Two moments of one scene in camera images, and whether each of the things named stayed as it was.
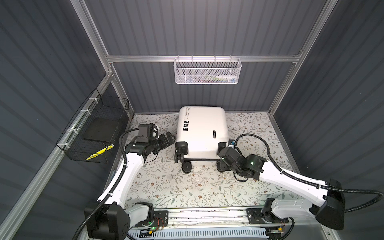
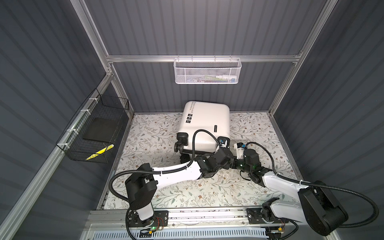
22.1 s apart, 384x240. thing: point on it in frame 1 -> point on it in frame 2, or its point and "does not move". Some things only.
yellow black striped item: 101,152 does not move
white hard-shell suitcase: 202,131 does not move
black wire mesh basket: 95,128 does not move
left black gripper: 164,144 -> 227,165
